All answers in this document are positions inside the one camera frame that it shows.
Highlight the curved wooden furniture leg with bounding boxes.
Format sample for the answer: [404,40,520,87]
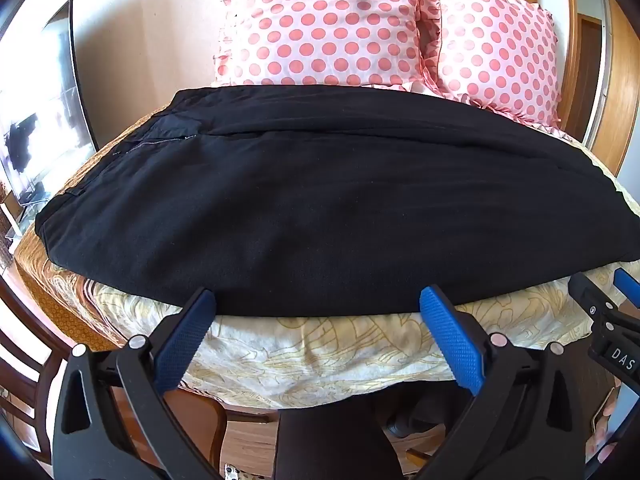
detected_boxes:
[162,385,281,480]

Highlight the person's black-clad leg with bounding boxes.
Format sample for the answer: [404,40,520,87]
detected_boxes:
[275,392,451,480]

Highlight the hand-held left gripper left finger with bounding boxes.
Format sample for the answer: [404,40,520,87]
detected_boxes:
[52,287,221,480]

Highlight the large pink polka dot pillow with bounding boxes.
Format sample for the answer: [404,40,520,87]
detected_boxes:
[210,0,441,92]

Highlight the flat screen television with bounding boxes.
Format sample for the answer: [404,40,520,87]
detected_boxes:
[0,0,99,211]

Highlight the black pants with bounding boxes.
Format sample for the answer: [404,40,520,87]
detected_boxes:
[36,84,640,319]

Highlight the dark wooden chair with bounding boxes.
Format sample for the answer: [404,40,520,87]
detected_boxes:
[0,275,68,461]

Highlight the wooden door frame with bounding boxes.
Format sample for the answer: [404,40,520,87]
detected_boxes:
[575,0,640,181]

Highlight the yellow floral bedspread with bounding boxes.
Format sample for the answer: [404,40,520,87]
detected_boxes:
[12,85,640,410]

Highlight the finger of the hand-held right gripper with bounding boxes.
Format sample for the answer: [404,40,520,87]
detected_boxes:
[613,267,640,307]
[568,272,621,322]

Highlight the person's right hand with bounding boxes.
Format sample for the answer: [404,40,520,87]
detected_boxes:
[586,399,623,467]

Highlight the small pink polka dot pillow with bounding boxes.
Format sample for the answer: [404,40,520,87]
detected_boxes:
[419,0,563,130]

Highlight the glass television stand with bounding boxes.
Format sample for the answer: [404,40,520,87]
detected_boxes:
[0,180,46,266]

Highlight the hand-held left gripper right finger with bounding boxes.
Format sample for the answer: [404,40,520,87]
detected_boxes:
[419,285,597,480]

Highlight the wooden headboard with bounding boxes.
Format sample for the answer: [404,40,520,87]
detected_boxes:
[500,0,583,138]

